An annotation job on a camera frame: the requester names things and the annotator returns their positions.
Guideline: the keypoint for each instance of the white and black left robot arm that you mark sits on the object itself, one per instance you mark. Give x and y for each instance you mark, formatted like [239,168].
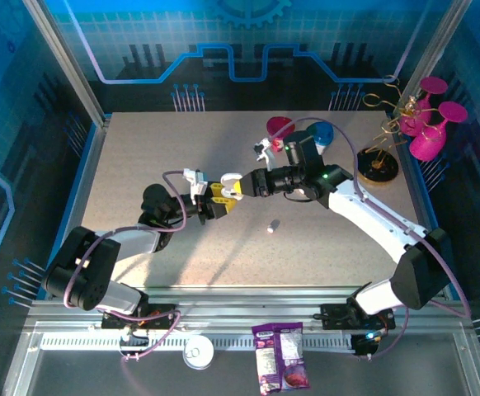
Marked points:
[133,243]

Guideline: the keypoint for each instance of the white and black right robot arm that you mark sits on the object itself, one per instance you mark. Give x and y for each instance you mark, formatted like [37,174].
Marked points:
[368,210]

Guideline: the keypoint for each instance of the pink plastic wine glass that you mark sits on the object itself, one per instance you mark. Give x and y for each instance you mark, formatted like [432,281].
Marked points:
[433,86]
[279,125]
[425,146]

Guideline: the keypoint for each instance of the purple snack bag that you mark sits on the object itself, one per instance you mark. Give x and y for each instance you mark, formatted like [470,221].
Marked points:
[279,359]

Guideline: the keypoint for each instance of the aluminium frame rail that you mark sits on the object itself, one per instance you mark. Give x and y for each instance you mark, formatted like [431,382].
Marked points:
[240,297]

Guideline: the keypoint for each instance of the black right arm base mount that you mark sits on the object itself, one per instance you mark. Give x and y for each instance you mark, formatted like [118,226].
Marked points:
[335,313]

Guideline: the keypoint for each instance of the white round lid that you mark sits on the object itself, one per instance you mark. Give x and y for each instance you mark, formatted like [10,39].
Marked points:
[199,352]

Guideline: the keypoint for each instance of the aluminium frame post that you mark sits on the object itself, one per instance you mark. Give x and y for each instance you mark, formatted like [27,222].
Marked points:
[432,49]
[69,62]

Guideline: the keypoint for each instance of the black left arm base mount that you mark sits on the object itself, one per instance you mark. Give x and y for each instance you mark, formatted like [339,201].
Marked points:
[161,311]

